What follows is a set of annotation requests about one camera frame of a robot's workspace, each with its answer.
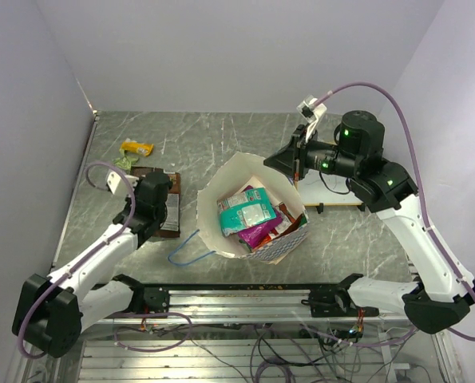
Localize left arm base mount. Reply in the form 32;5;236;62
134;284;170;318

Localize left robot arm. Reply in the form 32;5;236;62
12;172;172;357

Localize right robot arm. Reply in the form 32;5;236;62
263;110;475;334

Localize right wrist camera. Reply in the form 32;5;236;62
296;95;327;143

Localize magenta snack packet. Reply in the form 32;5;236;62
237;191;281;247

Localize brown snack bag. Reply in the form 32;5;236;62
130;166;181;239

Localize yellow snack bar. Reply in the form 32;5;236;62
120;139;154;157

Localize aluminium rail frame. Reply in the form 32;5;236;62
5;111;461;383

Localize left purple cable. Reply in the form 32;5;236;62
18;160;137;360

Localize red snack packet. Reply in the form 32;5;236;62
253;203;301;251

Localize teal snack packet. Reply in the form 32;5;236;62
217;188;276;237

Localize green snack packet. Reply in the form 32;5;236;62
113;153;139;173

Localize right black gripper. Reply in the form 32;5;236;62
263;123;360;181

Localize loose wires under table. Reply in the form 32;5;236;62
113;305;422;383

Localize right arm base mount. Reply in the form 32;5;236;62
301;288;379;318

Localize white whiteboard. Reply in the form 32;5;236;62
297;170;362;207

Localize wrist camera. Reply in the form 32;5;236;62
296;95;327;143
105;170;139;197

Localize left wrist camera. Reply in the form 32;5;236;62
105;170;139;197

